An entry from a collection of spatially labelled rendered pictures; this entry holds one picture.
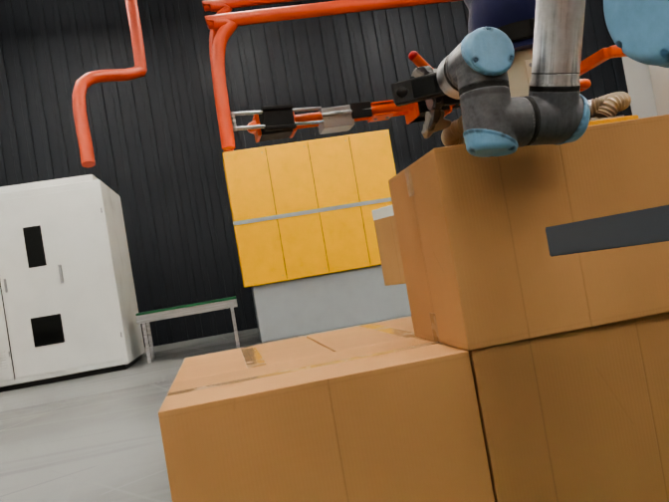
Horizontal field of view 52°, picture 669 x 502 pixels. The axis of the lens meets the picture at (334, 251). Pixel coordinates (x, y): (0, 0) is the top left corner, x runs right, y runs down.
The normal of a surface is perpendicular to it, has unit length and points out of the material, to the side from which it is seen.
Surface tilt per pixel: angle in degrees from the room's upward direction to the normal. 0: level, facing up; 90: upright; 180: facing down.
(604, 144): 90
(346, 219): 90
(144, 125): 90
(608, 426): 90
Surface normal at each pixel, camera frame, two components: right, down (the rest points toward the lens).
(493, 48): 0.18, -0.15
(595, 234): -0.87, 0.13
